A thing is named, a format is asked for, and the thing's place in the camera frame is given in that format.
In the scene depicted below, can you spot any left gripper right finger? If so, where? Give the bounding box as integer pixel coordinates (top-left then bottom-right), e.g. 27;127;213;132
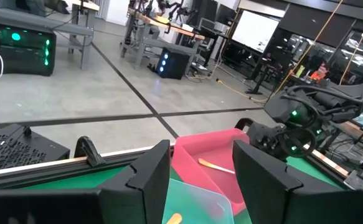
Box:
232;139;363;224

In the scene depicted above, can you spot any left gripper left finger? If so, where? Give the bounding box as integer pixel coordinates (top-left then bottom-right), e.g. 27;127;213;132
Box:
0;139;172;224

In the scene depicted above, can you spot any orange-handled silver spoon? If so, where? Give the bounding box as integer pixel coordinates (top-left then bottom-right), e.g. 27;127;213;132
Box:
198;157;236;175
165;212;184;224

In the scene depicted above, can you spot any black table edge clamp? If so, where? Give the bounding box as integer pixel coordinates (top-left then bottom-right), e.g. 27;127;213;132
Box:
74;136;106;168
234;117;255;131

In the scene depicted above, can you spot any green table mat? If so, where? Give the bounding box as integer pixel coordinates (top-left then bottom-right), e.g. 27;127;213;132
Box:
19;155;346;224

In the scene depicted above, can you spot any black floor stand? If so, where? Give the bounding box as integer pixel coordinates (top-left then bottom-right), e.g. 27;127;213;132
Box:
245;57;275;96

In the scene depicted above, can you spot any pink plastic bin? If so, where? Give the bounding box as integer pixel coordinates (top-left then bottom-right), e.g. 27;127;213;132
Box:
171;128;251;216

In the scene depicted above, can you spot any teal translucent plastic bin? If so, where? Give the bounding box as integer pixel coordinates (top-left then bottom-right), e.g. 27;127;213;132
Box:
161;178;235;224

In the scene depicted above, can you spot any person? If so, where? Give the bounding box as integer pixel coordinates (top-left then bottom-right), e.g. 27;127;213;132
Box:
310;62;331;82

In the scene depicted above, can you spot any white projection screen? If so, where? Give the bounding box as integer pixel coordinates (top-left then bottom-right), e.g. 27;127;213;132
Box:
232;10;281;54

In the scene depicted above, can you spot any black perforated computer case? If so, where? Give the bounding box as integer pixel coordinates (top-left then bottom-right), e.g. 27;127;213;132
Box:
0;123;71;172

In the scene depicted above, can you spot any blue-lit computer tower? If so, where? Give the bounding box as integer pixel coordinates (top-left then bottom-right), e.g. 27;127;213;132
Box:
155;46;191;80

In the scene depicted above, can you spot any wood-topped gray workbench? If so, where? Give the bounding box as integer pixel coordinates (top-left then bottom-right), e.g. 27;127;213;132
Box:
120;7;207;68

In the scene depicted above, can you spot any green-lit computer tower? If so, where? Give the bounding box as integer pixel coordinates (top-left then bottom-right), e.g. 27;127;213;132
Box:
0;24;57;77

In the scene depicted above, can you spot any gray metal workbench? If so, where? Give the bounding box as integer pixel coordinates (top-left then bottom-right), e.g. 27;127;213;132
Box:
0;0;95;71

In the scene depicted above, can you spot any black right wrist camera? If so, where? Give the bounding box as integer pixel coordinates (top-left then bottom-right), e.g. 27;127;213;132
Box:
263;90;318;126

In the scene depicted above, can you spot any yellow floor cable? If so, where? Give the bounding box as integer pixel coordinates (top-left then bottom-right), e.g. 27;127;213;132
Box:
217;79;268;103

